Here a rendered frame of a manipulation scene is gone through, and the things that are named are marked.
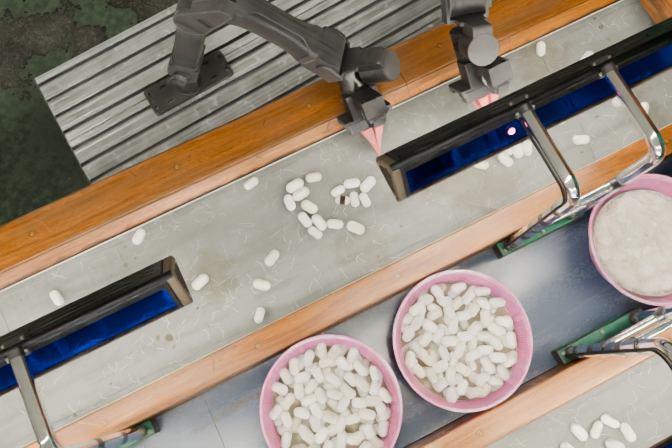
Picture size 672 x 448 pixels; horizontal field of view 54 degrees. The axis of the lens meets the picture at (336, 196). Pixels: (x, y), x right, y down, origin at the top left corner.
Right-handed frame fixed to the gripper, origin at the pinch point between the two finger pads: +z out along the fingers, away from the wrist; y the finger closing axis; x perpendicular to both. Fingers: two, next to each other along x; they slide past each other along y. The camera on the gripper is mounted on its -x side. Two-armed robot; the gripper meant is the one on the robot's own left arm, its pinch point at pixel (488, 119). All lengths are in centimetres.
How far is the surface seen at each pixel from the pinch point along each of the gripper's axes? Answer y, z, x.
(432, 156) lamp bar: -22.0, -12.2, -27.7
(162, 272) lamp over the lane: -65, -13, -27
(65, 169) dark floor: -101, 2, 105
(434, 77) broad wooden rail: -3.3, -7.6, 14.2
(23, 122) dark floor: -108, -14, 119
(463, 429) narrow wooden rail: -32, 41, -29
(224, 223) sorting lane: -57, 0, 9
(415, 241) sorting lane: -23.4, 16.0, -3.9
